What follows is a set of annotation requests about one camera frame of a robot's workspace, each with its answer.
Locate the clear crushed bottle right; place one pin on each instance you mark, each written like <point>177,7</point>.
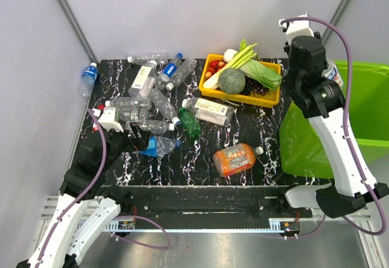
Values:
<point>183,71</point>

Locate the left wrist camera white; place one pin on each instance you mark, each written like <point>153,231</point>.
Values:
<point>109,119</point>

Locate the blue label crushed bottle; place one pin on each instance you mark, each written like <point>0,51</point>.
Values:
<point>159,146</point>

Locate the dark grape bunch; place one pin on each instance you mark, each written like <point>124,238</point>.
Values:
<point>253,87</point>

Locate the beige label clear bottle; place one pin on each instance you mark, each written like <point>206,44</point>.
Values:
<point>144,80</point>

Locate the red strawberries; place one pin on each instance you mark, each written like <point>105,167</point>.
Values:
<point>213,68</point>

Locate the tea label clear bottle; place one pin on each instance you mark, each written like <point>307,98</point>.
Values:
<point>209,111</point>

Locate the orange label bottle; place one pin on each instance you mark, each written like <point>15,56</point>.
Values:
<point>236,159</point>

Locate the white radish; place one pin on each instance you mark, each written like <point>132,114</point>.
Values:
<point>212,82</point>

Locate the black label clear bottle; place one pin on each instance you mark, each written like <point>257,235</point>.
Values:
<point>135,115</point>

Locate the green netted melon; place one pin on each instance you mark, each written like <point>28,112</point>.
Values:
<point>232,81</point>

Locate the black marble mat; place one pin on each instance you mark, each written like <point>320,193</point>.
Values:
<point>192,164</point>

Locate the clear bottle left horizontal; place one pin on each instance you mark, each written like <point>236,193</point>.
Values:
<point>130,102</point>

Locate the clear bottle at back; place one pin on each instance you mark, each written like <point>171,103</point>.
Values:
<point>160,58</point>

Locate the red label bottle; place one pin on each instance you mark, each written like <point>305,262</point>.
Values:
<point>97,112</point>

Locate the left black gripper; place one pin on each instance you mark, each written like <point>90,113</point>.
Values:
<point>140,141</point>

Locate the green plastic bin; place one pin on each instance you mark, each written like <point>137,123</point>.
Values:
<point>301,151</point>

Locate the yellow plastic tray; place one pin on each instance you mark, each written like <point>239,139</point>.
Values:
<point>269,100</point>

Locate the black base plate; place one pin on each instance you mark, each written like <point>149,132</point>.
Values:
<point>221,201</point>

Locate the green plastic bottle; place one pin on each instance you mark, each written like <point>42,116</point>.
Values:
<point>189,123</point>

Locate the Pepsi bottle by wall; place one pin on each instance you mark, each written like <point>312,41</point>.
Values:
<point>88,79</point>

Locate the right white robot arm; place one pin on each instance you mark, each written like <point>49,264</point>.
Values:
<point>322,103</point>

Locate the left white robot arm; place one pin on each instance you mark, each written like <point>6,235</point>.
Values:
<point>83,208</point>

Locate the white mushroom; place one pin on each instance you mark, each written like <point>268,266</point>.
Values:
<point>229,54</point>

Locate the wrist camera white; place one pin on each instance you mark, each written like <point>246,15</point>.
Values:
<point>109,119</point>
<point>296,28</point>

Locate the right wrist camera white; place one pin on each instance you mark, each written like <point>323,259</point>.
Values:
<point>296,28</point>

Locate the napa cabbage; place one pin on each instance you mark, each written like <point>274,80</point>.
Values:
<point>264,75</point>

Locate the Pepsi bottle on table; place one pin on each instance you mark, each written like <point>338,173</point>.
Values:
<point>168,71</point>

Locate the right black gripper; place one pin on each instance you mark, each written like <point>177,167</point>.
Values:
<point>287,48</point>

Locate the celery stalks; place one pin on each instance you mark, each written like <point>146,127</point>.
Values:
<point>245,55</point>

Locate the blue white label bottle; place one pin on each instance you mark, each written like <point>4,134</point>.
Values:
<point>332,73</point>

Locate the clear bottle center diagonal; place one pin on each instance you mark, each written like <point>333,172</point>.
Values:
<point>164,106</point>

